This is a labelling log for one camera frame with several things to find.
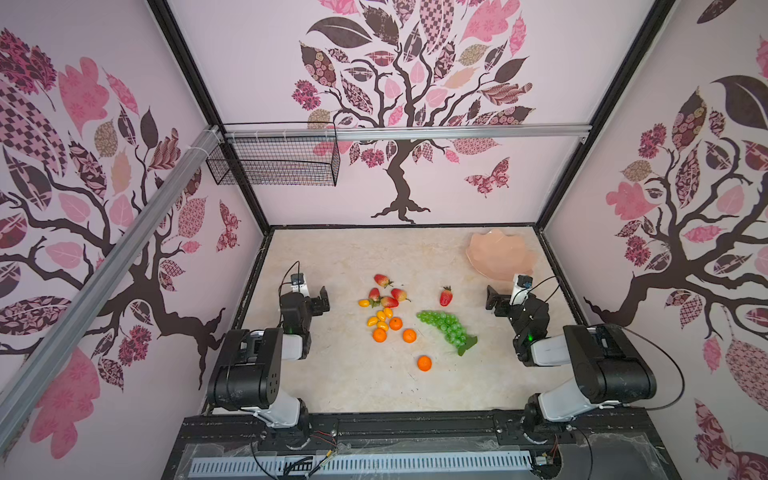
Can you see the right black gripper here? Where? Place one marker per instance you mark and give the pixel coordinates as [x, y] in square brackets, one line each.
[504, 301]

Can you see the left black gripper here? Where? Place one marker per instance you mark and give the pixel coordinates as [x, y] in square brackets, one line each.
[316, 302]

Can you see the pink leaf-shaped bowl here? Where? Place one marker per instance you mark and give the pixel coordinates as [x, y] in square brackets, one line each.
[499, 256]

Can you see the green grape bunch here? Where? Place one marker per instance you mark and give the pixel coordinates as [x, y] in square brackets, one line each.
[452, 329]

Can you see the large orange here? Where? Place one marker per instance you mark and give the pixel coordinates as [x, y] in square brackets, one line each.
[379, 335]

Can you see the small orange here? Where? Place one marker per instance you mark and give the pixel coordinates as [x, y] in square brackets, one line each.
[395, 323]

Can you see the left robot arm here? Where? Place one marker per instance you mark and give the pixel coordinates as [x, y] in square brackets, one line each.
[247, 374]

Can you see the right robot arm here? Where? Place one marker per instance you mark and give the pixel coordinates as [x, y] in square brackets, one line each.
[607, 370]

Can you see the lone red strawberry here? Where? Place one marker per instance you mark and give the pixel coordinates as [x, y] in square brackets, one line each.
[446, 296]

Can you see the red strawberry with leaves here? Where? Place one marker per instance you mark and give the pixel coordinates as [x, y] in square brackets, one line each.
[374, 297]

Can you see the top red strawberry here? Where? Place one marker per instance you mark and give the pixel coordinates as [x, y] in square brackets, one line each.
[382, 280]

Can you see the pale red strawberry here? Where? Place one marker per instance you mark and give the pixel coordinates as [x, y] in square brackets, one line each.
[389, 302]

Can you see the right cluster red strawberry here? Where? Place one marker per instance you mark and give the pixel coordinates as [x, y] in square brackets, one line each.
[400, 295]

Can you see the lone orange front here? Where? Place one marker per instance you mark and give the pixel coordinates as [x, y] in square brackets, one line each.
[424, 363]

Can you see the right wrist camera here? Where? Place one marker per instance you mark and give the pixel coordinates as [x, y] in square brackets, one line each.
[521, 288]

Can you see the black wire basket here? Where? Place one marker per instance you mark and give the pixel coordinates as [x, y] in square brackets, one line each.
[291, 153]

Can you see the back aluminium rail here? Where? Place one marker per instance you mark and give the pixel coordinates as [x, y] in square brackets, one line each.
[408, 132]

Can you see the aluminium rail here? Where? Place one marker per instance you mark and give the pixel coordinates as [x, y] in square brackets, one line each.
[30, 382]
[408, 132]

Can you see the white slotted cable duct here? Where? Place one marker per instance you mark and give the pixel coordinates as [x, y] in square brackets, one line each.
[360, 466]

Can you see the black base frame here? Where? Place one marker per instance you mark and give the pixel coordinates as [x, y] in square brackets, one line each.
[606, 444]

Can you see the left aluminium rail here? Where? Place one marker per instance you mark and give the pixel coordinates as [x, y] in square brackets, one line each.
[30, 382]

